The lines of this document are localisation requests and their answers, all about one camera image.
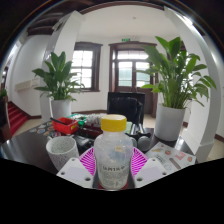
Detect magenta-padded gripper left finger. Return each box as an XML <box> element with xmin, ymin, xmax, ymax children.
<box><xmin>55</xmin><ymin>146</ymin><xmax>98</xmax><ymax>190</ymax></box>

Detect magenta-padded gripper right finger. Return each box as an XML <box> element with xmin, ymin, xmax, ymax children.
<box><xmin>127</xmin><ymin>146</ymin><xmax>169</xmax><ymax>190</ymax></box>

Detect clear yellow-capped drink bottle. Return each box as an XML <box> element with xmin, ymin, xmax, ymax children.
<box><xmin>93</xmin><ymin>114</ymin><xmax>134</xmax><ymax>192</ymax></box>

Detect white printed brochure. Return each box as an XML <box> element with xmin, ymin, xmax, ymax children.
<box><xmin>145</xmin><ymin>141</ymin><xmax>198</xmax><ymax>174</ymax></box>

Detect white speckled mug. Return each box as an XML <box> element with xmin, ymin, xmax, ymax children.
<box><xmin>45</xmin><ymin>135</ymin><xmax>80</xmax><ymax>172</ymax></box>

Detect dark grey cylindrical device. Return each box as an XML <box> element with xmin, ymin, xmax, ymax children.
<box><xmin>128</xmin><ymin>123</ymin><xmax>152</xmax><ymax>152</ymax></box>

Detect red plastic basket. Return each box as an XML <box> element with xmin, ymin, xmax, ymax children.
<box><xmin>51</xmin><ymin>116</ymin><xmax>80</xmax><ymax>135</ymax></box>

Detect green paper pad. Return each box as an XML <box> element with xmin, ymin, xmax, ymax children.
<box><xmin>125</xmin><ymin>121</ymin><xmax>133</xmax><ymax>134</ymax></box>

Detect green plastic basket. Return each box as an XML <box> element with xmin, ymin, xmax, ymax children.
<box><xmin>68</xmin><ymin>113</ymin><xmax>88</xmax><ymax>128</ymax></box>

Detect brown box of snacks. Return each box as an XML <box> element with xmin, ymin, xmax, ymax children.
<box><xmin>83</xmin><ymin>113</ymin><xmax>108</xmax><ymax>134</ymax></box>

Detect black office chair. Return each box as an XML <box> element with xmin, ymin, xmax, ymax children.
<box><xmin>106</xmin><ymin>91</ymin><xmax>147</xmax><ymax>129</ymax></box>

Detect red carpeted stairs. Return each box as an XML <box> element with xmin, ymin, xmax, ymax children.
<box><xmin>5</xmin><ymin>100</ymin><xmax>30</xmax><ymax>137</ymax></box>

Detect large potted green plant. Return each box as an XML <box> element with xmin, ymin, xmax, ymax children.
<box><xmin>141</xmin><ymin>35</ymin><xmax>218</xmax><ymax>142</ymax></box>

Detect small potted green plant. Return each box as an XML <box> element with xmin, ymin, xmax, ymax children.
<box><xmin>32</xmin><ymin>50</ymin><xmax>86</xmax><ymax>120</ymax></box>

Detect dark wooden glazed door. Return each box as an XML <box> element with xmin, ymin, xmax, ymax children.
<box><xmin>108</xmin><ymin>41</ymin><xmax>158</xmax><ymax>116</ymax></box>

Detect dark wooden framed window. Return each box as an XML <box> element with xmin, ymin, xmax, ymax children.
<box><xmin>73</xmin><ymin>41</ymin><xmax>103</xmax><ymax>93</ymax></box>

